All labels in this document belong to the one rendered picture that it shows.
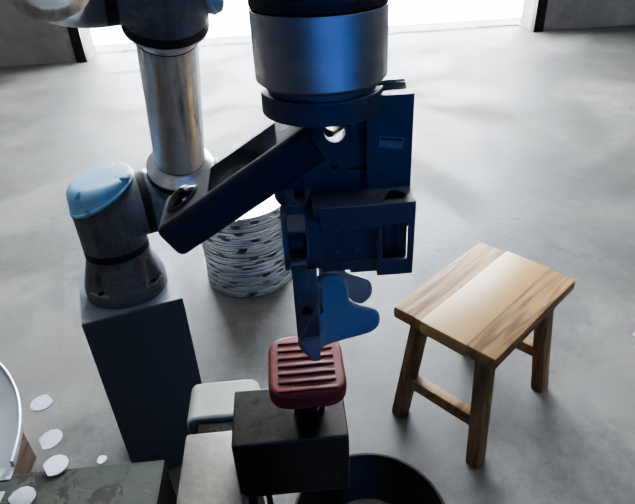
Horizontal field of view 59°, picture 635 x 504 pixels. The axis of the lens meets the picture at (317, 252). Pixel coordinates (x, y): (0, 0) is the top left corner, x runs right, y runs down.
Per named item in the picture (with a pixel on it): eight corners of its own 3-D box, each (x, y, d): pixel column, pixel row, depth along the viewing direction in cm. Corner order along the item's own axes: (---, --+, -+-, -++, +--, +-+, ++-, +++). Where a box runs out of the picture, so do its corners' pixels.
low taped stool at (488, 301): (466, 342, 155) (480, 240, 137) (549, 385, 141) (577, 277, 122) (388, 414, 136) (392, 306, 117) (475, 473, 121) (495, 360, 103)
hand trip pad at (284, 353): (275, 398, 51) (267, 335, 47) (340, 392, 51) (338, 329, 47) (276, 464, 45) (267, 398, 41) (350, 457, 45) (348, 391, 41)
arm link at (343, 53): (245, 22, 27) (250, -5, 33) (256, 115, 29) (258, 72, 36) (402, 12, 27) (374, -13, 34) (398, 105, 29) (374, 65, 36)
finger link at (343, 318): (381, 380, 41) (384, 279, 36) (302, 387, 41) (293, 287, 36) (375, 351, 44) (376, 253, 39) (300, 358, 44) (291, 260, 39)
